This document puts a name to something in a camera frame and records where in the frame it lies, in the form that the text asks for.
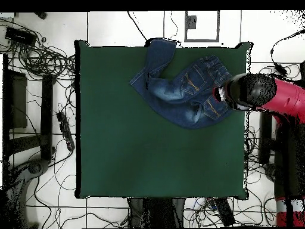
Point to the grey square frame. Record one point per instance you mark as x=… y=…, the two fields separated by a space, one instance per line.
x=202 y=40

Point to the black stand bar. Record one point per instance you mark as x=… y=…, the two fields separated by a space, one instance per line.
x=46 y=114
x=265 y=138

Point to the black bar device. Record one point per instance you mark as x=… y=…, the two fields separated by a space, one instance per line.
x=224 y=212

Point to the small dark grey square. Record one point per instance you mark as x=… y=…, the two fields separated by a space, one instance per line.
x=191 y=22

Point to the blue denim jeans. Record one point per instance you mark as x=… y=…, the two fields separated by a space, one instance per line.
x=171 y=95

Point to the dark green table cloth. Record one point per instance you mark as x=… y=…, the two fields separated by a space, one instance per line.
x=107 y=155

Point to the small black curved object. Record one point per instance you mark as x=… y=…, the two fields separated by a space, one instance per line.
x=41 y=15

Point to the black power strip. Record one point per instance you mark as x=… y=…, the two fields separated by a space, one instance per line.
x=65 y=130

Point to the black power adapter box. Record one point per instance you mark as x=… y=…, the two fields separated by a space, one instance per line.
x=20 y=35

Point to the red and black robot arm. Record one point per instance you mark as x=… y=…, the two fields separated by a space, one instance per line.
x=290 y=97

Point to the dark grey stand foot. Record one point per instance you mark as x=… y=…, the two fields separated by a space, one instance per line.
x=34 y=168
x=269 y=170

